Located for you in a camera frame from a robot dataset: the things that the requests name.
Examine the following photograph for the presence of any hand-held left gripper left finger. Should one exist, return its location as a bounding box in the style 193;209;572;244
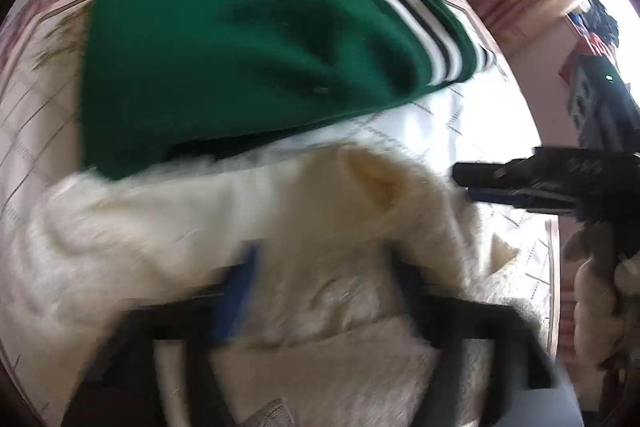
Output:
60;244;262;427

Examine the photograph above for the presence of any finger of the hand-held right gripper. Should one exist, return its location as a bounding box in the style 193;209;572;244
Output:
467;187;581;217
452;147;586;196

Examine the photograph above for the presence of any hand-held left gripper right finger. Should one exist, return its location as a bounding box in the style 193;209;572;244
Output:
389;247;558;427

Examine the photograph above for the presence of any white fuzzy jacket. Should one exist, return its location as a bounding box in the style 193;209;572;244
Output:
10;144;543;427

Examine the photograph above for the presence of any pile of clothes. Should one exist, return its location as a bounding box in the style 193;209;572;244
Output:
565;0;621;58

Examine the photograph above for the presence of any person's right hand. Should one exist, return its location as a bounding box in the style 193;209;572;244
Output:
564;227;640;369

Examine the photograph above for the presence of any green striped folded garment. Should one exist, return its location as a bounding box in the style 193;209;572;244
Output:
80;0;496;180

